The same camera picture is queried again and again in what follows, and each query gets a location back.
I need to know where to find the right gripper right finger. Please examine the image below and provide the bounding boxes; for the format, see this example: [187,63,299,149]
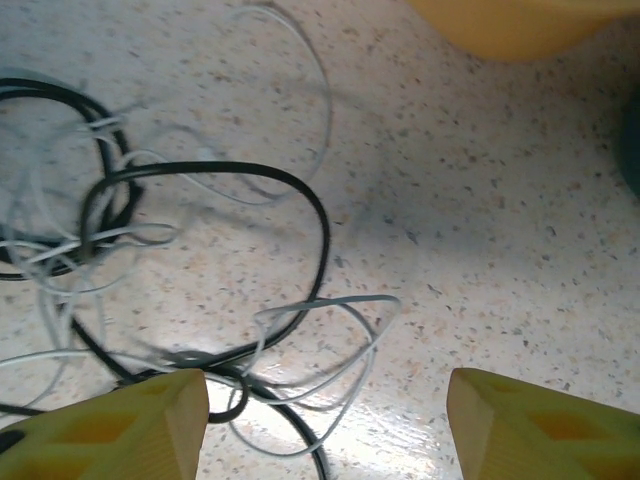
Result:
[446,368,640,480]

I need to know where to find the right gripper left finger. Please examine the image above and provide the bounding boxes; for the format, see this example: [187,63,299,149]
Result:
[0,369,209,480]

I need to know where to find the black cable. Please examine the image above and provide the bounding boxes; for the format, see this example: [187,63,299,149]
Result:
[0,77,334,480]

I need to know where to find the white cable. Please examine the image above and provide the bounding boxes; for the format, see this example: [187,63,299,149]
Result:
[0,4,401,459]

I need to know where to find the teal plastic tray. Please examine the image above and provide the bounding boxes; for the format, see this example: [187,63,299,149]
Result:
[617,94,640,199]

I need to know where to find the orange plastic tray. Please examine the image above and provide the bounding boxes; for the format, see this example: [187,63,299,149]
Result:
[404,0,640,64]

